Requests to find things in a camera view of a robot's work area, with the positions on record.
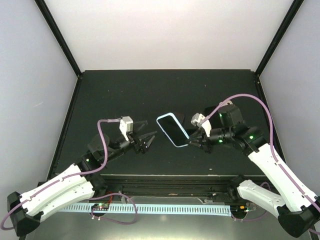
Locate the black case magenta rim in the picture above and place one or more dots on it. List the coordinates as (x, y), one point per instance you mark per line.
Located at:
(180, 117)

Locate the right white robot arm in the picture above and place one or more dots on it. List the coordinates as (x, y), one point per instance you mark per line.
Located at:
(296, 207)

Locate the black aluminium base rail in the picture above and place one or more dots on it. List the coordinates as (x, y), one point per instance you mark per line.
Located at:
(224, 187)

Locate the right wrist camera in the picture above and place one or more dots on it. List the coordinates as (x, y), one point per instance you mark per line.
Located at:
(198, 120)

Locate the right black frame post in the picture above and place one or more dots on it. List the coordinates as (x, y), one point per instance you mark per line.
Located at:
(282, 29)

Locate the black frame post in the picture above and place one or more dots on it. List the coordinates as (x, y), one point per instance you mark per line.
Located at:
(282, 29)
(48, 17)

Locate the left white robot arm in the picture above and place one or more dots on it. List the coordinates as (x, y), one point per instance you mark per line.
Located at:
(26, 211)

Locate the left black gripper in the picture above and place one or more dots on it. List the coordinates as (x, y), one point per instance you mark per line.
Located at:
(141, 145)

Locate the bare black phone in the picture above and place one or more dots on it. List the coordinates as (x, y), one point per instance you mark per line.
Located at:
(191, 131)

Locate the left black frame post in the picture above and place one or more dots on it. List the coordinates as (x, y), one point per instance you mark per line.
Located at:
(48, 17)

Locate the circuit board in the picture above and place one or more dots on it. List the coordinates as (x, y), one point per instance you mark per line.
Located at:
(239, 209)
(100, 207)

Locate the left circuit board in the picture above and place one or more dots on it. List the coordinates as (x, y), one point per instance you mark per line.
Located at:
(100, 207)

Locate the right circuit board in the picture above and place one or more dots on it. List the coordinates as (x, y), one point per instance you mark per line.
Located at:
(239, 209)

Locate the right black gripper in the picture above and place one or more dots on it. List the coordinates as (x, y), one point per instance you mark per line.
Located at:
(201, 137)

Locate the white slotted cable duct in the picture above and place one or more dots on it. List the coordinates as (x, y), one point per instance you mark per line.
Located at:
(153, 209)

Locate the black foam table mat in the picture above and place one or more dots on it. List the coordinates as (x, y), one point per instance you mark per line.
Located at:
(146, 95)

